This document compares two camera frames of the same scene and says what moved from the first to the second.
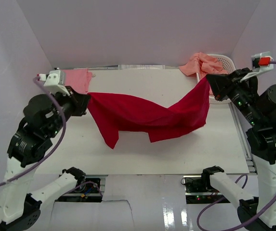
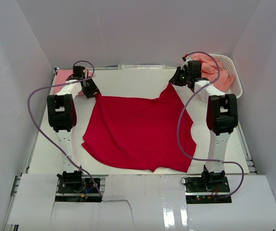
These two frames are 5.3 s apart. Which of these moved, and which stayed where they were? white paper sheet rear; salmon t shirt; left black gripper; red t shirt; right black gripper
Moved: left black gripper; right black gripper; red t shirt
Stayed: salmon t shirt; white paper sheet rear
